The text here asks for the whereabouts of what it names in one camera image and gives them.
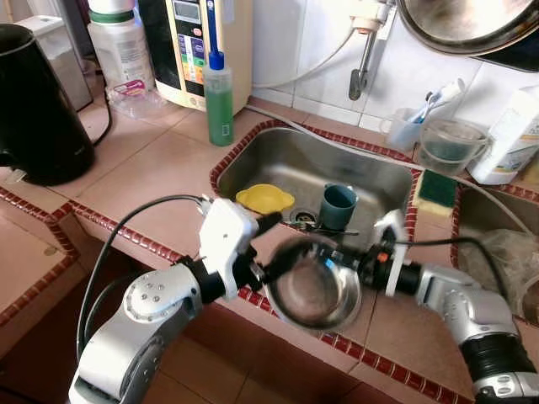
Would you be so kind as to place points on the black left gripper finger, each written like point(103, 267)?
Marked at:
point(285, 261)
point(268, 224)

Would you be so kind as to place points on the yellow plastic bowl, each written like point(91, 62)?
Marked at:
point(265, 198)

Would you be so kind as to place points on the teal ceramic mug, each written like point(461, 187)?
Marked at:
point(338, 206)

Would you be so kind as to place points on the steel bowl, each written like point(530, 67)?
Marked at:
point(312, 293)

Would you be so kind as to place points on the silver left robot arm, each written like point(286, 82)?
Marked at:
point(143, 320)

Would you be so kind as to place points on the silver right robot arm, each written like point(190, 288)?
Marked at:
point(467, 307)

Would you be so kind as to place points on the steel spoon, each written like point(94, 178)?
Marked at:
point(313, 225)

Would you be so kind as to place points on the steel sink basin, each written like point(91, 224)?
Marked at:
point(295, 160)
point(480, 210)

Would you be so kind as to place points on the green and yellow sponge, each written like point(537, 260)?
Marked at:
point(434, 192)

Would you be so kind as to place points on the green liquid soap bottle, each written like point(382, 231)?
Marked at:
point(219, 109)

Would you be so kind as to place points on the white curved faucet tube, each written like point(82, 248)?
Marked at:
point(320, 66)

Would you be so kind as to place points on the beige water ionizer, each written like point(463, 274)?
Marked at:
point(238, 50)

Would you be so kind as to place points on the white detergent bottle yellow cap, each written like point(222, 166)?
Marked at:
point(509, 139)

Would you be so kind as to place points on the clear packet pink label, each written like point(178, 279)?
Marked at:
point(130, 88)

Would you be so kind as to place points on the white bottle green cap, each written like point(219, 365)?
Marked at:
point(122, 55)

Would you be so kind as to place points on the steel wok lid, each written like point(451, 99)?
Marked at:
point(472, 21)

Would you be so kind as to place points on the black electric kettle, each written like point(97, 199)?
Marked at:
point(38, 118)

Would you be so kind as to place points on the grey plastic container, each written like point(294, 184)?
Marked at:
point(66, 55)

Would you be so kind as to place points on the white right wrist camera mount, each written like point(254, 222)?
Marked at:
point(392, 240)

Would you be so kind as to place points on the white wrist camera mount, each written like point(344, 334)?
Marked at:
point(392, 240)
point(226, 240)

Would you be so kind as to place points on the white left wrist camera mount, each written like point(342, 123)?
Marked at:
point(226, 240)

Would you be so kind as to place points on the steel wall faucet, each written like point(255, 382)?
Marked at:
point(360, 80)

